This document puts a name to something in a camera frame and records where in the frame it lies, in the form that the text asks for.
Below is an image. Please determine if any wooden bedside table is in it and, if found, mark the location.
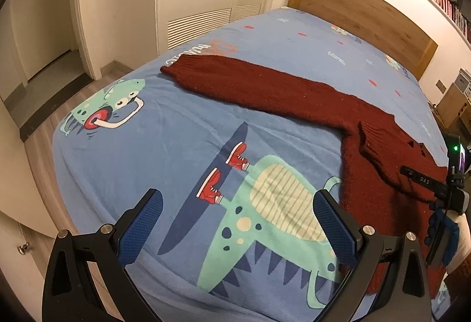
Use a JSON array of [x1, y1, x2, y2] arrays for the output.
[[436, 83, 471, 128]]

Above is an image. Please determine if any white room door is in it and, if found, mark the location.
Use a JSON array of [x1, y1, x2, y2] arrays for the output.
[[9, 0, 79, 87]]

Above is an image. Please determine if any wooden headboard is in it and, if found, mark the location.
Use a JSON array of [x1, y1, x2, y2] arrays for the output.
[[287, 0, 438, 80]]

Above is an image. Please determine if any bed with blue dinosaur sheet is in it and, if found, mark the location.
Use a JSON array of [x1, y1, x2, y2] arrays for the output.
[[52, 6, 455, 322]]

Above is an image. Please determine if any person's right hand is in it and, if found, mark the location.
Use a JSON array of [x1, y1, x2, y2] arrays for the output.
[[427, 210, 461, 267]]

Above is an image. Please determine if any white printer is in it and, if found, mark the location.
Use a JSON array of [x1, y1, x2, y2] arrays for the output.
[[452, 68, 471, 100]]

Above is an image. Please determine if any person's right forearm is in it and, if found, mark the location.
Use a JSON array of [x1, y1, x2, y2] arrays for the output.
[[447, 213, 471, 273]]

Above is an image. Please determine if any dark red knitted sweater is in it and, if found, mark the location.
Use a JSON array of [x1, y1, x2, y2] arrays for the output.
[[161, 54, 457, 295]]

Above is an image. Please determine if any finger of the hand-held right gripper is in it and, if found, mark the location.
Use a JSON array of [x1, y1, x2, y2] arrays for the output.
[[401, 165, 452, 198]]

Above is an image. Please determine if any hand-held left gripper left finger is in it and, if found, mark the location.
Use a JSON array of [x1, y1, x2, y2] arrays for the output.
[[42, 188, 163, 322]]

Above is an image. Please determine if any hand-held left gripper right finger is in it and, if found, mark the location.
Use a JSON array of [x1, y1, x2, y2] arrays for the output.
[[313, 190, 432, 322]]

